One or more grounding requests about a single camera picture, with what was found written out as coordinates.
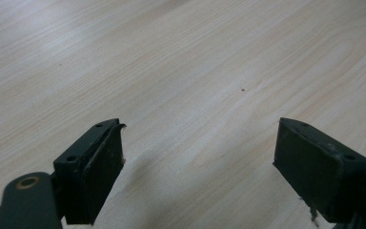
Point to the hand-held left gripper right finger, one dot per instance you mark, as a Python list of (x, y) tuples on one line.
[(317, 171)]

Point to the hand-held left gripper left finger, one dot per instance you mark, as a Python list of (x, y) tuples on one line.
[(89, 171)]

